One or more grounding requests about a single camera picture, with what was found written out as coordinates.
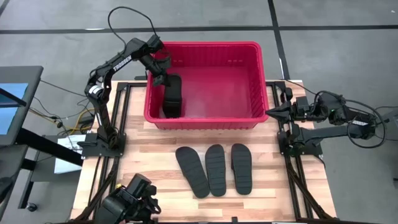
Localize black floor cable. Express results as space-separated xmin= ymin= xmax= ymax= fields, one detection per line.
xmin=39 ymin=79 xmax=87 ymax=98

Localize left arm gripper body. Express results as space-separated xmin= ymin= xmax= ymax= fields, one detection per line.
xmin=146 ymin=54 xmax=172 ymax=80

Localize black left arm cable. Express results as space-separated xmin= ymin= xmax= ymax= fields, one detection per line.
xmin=108 ymin=6 xmax=157 ymax=47

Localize red plastic bin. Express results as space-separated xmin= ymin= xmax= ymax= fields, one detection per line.
xmin=143 ymin=40 xmax=270 ymax=131

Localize white box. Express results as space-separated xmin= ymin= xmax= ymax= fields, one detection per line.
xmin=54 ymin=134 xmax=86 ymax=174

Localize monitor with blue screen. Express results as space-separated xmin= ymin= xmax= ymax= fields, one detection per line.
xmin=0 ymin=65 xmax=44 ymax=147

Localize black aluminium frame rails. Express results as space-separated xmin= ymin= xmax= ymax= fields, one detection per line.
xmin=264 ymin=80 xmax=335 ymax=222
xmin=74 ymin=80 xmax=147 ymax=222

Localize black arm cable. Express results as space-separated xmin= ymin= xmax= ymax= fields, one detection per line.
xmin=312 ymin=90 xmax=386 ymax=149
xmin=108 ymin=6 xmax=157 ymax=47

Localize black monitor stand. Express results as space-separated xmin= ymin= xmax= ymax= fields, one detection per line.
xmin=0 ymin=127 xmax=83 ymax=224

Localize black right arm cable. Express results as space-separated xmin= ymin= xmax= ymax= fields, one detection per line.
xmin=312 ymin=90 xmax=386 ymax=149

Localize yellow cable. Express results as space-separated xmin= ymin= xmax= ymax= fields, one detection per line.
xmin=29 ymin=107 xmax=94 ymax=133

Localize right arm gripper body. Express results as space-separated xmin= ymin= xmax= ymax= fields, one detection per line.
xmin=289 ymin=95 xmax=313 ymax=122

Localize black rubber slide sandal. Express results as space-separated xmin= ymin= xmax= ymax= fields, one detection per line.
xmin=230 ymin=142 xmax=253 ymax=196
xmin=175 ymin=146 xmax=211 ymax=199
xmin=204 ymin=143 xmax=228 ymax=198
xmin=161 ymin=73 xmax=183 ymax=119

